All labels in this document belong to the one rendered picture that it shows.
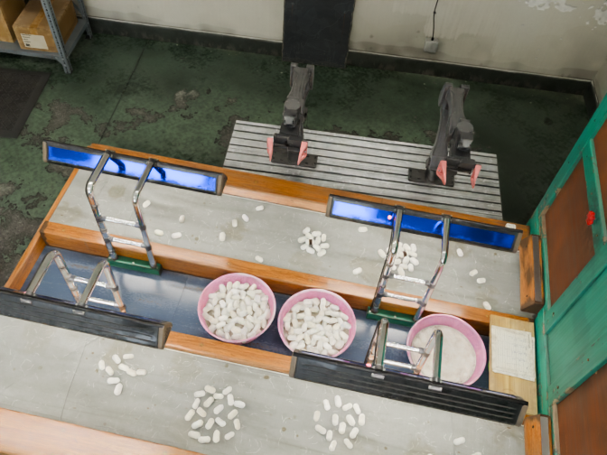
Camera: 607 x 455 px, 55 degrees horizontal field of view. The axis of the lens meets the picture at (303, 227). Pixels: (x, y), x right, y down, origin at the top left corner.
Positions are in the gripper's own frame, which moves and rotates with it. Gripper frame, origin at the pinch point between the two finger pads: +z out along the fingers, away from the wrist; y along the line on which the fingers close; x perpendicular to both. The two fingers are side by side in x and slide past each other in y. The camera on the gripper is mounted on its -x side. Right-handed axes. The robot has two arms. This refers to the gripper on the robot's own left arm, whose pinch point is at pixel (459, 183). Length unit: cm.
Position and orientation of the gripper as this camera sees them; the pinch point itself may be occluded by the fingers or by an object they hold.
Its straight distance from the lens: 204.5
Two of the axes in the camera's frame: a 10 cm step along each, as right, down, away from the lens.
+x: -0.5, 5.8, 8.1
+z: -1.3, 8.0, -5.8
